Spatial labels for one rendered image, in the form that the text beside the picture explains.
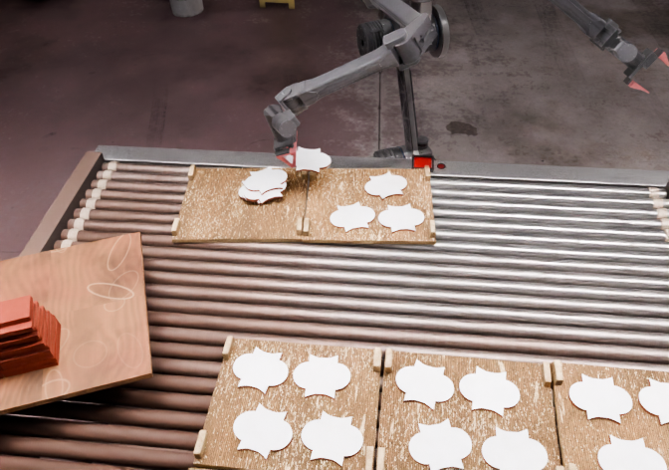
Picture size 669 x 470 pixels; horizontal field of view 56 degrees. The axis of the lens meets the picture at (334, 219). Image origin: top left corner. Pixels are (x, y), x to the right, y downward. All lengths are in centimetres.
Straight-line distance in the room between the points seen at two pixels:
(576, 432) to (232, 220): 116
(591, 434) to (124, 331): 115
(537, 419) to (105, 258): 121
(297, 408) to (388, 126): 267
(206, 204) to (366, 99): 233
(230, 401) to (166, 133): 274
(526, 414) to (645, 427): 27
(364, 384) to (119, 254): 78
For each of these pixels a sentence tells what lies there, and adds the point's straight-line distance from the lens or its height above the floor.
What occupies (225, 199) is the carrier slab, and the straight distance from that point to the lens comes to 213.
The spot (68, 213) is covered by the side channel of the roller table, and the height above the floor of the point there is 93.
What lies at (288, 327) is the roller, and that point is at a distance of 176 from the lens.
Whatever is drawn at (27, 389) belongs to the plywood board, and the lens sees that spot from 169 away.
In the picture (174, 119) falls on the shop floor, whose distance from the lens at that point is 427.
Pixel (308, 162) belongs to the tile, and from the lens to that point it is 205.
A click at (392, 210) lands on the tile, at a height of 94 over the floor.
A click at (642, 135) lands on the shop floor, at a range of 427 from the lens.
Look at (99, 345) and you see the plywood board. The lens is 169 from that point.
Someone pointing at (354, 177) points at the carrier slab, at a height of 94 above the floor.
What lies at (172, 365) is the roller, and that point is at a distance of 175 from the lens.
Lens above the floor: 232
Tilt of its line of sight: 44 degrees down
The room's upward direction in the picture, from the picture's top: 3 degrees counter-clockwise
